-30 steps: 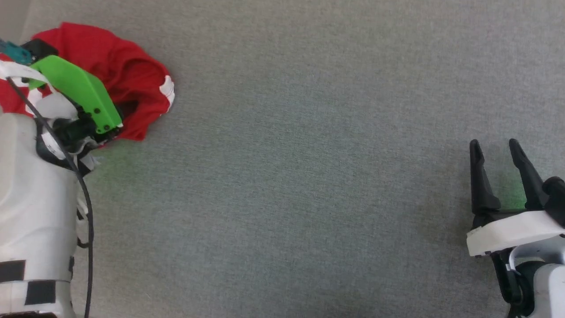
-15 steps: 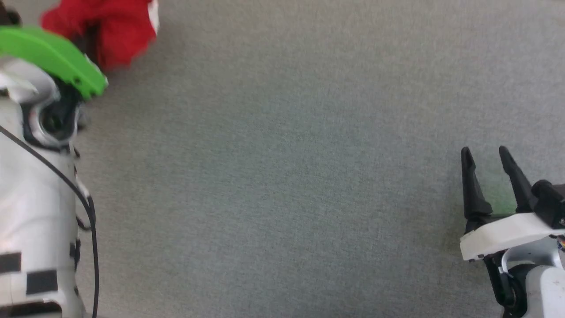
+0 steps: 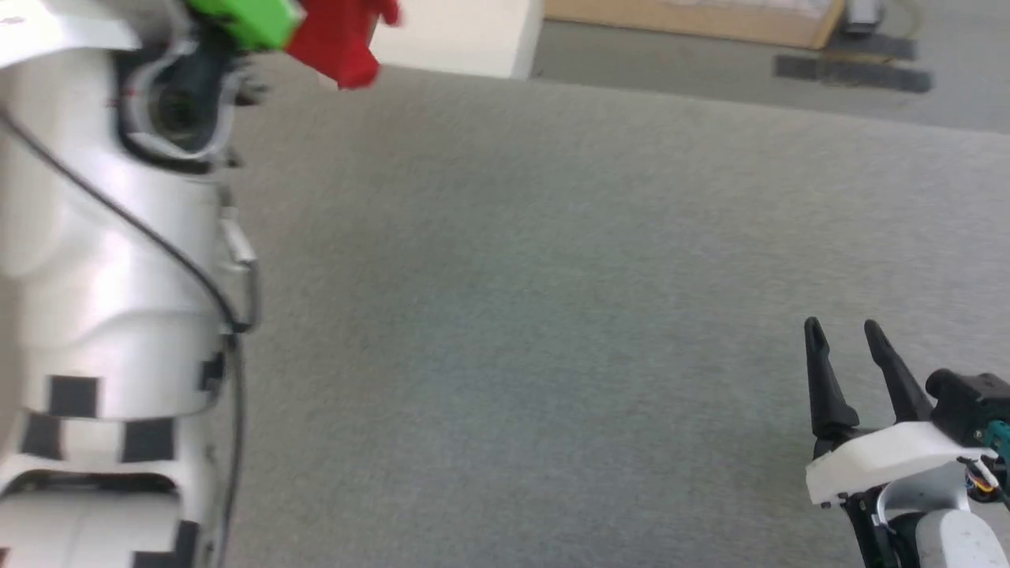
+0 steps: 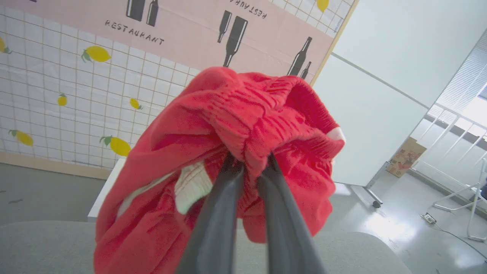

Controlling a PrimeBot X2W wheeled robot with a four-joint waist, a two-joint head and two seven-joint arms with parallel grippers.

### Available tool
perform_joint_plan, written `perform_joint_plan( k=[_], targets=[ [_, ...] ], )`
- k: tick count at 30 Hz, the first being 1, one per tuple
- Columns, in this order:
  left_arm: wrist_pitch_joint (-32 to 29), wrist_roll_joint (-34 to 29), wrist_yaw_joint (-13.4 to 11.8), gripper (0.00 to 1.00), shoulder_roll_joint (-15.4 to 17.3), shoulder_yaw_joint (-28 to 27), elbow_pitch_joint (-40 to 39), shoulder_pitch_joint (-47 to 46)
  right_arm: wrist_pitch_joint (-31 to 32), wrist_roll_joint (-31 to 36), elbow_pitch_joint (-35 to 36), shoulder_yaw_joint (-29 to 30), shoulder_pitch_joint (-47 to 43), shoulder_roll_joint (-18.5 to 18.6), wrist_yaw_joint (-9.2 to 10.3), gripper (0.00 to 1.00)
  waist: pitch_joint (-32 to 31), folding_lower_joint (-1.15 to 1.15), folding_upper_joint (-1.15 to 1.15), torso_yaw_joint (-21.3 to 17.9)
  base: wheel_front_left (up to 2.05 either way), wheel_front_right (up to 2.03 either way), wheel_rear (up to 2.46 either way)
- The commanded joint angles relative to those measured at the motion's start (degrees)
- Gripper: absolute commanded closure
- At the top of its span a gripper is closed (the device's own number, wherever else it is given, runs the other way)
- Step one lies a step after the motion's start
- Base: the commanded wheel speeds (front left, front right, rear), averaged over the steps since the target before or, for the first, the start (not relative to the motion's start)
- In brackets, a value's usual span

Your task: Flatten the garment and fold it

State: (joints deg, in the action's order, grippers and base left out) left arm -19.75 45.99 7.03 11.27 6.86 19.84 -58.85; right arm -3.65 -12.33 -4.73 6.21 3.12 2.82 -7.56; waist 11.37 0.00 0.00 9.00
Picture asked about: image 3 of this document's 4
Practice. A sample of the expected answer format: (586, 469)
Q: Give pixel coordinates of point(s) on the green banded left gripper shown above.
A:
(252, 20)

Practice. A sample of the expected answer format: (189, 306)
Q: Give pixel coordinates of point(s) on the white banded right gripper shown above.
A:
(884, 457)

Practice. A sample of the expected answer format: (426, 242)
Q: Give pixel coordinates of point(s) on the red and white garment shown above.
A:
(339, 39)

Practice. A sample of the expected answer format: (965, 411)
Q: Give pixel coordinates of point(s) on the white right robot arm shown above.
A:
(947, 536)

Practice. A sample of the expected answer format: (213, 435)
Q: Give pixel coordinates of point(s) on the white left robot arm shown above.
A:
(95, 276)

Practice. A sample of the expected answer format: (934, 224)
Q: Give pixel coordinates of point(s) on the white square pillar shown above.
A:
(465, 35)

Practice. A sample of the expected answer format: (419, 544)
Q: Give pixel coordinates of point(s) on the long black floor mat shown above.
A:
(880, 77)

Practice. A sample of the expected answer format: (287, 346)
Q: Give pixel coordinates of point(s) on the small black floor mat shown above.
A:
(798, 67)

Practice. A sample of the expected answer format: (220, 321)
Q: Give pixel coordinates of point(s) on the black floor mat by platform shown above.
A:
(872, 47)

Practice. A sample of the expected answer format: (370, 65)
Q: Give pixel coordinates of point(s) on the grey device on floor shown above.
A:
(862, 16)

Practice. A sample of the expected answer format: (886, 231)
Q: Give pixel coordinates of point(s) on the light wooden platform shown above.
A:
(710, 20)

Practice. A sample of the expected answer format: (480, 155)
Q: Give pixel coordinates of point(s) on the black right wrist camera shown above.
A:
(966, 402)

